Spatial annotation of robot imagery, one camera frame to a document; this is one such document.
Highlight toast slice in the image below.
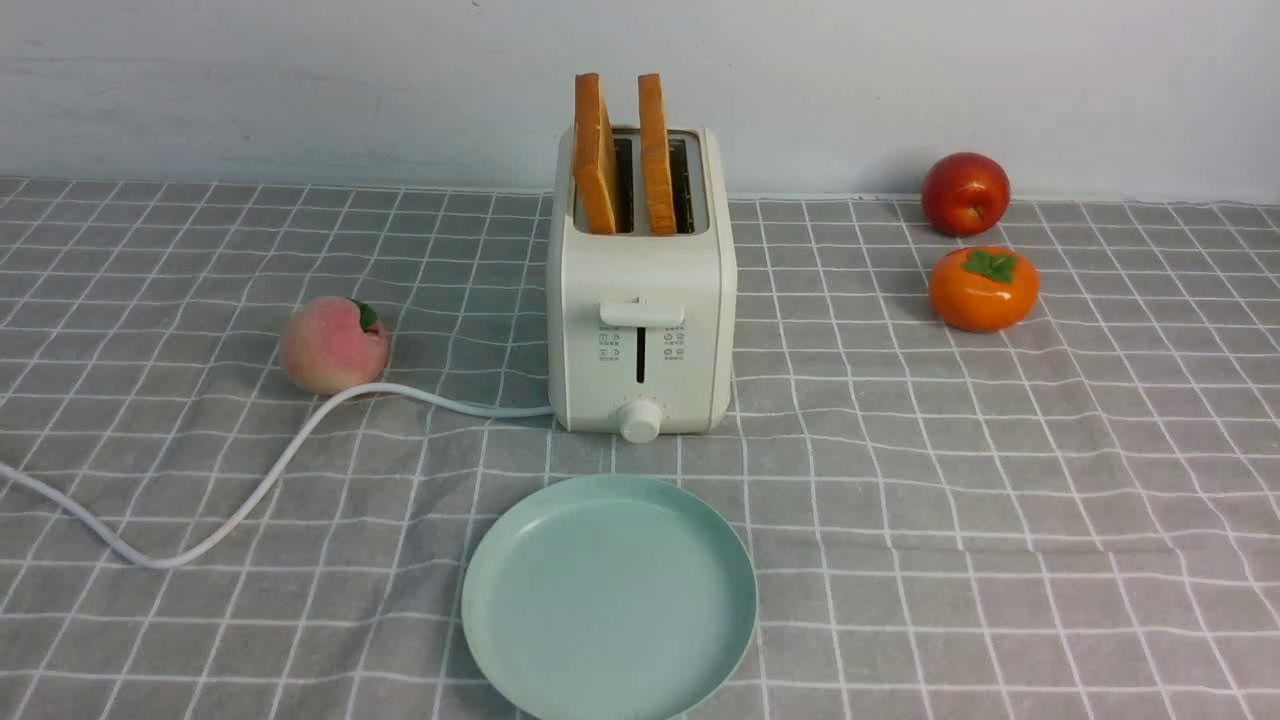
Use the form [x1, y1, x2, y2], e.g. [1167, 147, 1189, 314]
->
[637, 73, 678, 236]
[573, 73, 620, 234]

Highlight white two-slot toaster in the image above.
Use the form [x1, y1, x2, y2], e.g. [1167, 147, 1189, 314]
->
[545, 126, 739, 445]

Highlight light green round plate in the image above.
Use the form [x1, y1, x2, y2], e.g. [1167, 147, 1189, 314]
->
[460, 474, 758, 719]

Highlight pink peach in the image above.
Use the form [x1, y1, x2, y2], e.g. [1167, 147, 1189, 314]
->
[279, 296, 390, 396]

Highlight orange persimmon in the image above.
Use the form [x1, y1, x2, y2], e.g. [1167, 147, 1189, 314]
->
[928, 246, 1041, 334]

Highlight red apple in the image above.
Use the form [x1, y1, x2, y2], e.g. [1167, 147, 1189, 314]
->
[922, 152, 1011, 238]

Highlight grey checked tablecloth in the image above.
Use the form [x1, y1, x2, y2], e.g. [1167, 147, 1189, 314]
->
[1, 177, 1279, 719]

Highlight white power cable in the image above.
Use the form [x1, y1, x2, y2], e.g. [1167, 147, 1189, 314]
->
[0, 382, 554, 570]

